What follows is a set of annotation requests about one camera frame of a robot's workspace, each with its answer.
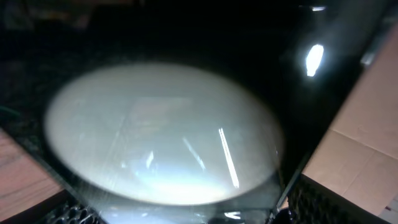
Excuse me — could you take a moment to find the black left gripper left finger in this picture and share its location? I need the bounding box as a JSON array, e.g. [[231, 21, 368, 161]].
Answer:
[[46, 202, 103, 224]]

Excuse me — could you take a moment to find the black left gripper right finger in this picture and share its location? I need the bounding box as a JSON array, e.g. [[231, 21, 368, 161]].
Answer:
[[288, 174, 382, 224]]

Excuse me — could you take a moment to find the brown cardboard panel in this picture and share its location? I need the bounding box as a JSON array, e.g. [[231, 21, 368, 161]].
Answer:
[[303, 26, 397, 223]]

